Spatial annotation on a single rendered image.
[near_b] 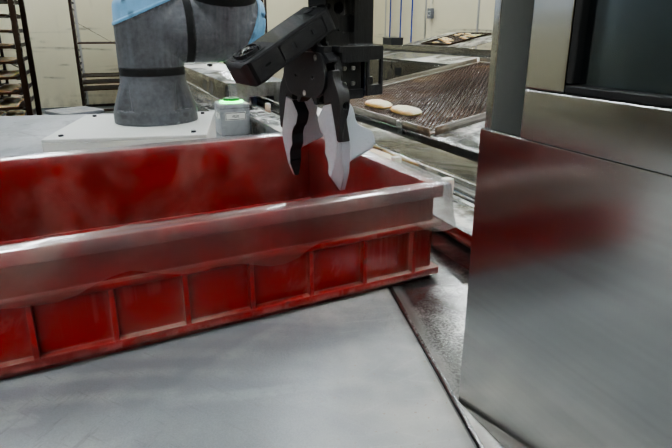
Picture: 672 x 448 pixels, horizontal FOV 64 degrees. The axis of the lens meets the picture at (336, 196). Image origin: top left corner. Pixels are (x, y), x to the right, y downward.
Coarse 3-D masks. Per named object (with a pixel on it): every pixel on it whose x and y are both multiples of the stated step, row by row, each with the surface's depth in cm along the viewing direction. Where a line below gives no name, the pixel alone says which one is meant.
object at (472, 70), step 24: (432, 72) 147; (456, 72) 144; (480, 72) 139; (384, 96) 130; (408, 96) 126; (456, 96) 118; (480, 96) 114; (384, 120) 107; (432, 120) 102; (456, 120) 95; (480, 120) 97
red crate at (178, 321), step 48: (336, 240) 48; (384, 240) 51; (96, 288) 40; (144, 288) 42; (192, 288) 44; (240, 288) 46; (288, 288) 48; (336, 288) 50; (0, 336) 38; (48, 336) 40; (96, 336) 41; (144, 336) 42
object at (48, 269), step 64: (0, 192) 62; (64, 192) 65; (128, 192) 68; (192, 192) 72; (256, 192) 76; (320, 192) 76; (384, 192) 49; (448, 192) 52; (0, 256) 36; (64, 256) 38; (128, 256) 40; (192, 256) 42; (256, 256) 44
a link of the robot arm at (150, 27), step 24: (120, 0) 91; (144, 0) 91; (168, 0) 93; (120, 24) 92; (144, 24) 92; (168, 24) 93; (192, 24) 95; (120, 48) 94; (144, 48) 93; (168, 48) 95; (192, 48) 96
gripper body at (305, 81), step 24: (312, 0) 56; (336, 0) 55; (360, 0) 56; (336, 24) 55; (360, 24) 57; (312, 48) 54; (336, 48) 54; (360, 48) 56; (288, 72) 58; (312, 72) 55; (360, 72) 58; (312, 96) 56; (360, 96) 58
